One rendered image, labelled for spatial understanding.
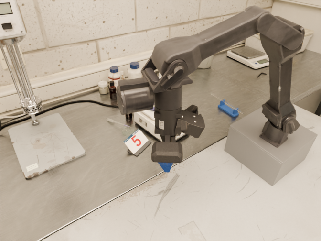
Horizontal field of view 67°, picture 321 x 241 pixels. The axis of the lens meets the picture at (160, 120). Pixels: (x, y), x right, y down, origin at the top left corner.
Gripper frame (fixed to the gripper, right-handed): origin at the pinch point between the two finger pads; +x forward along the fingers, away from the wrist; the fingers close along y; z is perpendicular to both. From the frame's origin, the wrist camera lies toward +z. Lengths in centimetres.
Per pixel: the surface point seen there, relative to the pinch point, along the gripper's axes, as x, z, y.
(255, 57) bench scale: 14, 54, 107
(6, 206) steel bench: 20.0, -44.9, -2.8
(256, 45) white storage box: 11, 59, 124
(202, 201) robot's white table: 21.4, 10.3, 2.0
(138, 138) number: 17.0, -11.1, 25.8
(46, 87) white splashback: 9, -55, 51
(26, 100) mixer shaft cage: 0, -47, 24
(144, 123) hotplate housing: 15.2, -9.6, 33.0
